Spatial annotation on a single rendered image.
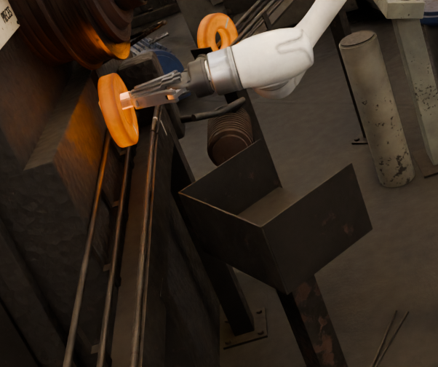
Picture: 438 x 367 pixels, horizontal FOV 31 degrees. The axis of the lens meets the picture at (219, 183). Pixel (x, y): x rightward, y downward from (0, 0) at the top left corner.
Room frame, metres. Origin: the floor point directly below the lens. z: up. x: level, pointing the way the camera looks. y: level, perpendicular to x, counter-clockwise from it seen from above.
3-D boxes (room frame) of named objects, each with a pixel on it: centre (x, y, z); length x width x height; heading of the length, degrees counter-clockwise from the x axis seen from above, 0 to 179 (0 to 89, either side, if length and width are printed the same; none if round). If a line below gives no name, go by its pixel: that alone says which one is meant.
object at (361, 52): (2.29, -0.57, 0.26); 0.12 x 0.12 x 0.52
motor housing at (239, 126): (2.06, -0.08, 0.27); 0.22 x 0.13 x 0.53; 170
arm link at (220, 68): (1.52, -0.09, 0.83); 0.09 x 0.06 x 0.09; 170
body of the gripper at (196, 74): (1.53, -0.02, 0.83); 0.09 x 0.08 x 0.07; 80
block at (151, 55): (1.99, 0.08, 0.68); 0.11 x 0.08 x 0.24; 80
